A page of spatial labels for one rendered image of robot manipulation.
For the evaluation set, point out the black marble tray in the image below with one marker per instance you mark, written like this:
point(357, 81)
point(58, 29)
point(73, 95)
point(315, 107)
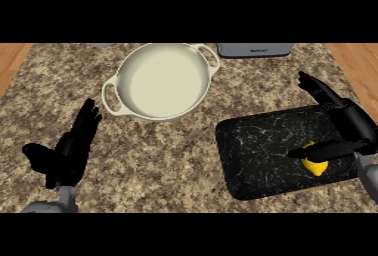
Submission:
point(275, 150)

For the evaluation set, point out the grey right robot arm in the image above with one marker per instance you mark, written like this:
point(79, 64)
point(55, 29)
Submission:
point(368, 176)

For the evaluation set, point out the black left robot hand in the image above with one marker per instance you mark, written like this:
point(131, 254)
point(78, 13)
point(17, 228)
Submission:
point(75, 146)

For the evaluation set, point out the white oval pot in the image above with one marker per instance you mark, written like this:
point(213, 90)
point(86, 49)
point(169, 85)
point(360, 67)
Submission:
point(163, 80)

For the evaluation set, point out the grey appliance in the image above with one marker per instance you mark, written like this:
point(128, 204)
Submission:
point(253, 50)

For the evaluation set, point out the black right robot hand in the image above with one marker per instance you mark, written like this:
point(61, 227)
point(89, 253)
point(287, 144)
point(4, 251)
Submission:
point(352, 123)

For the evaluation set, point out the yellow lemon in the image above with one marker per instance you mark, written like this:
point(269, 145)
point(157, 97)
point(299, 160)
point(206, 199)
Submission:
point(315, 165)

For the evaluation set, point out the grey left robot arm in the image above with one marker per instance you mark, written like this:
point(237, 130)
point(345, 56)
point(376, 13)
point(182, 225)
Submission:
point(57, 201)

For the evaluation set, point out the pale grey object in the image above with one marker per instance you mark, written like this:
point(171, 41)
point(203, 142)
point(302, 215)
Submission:
point(101, 44)

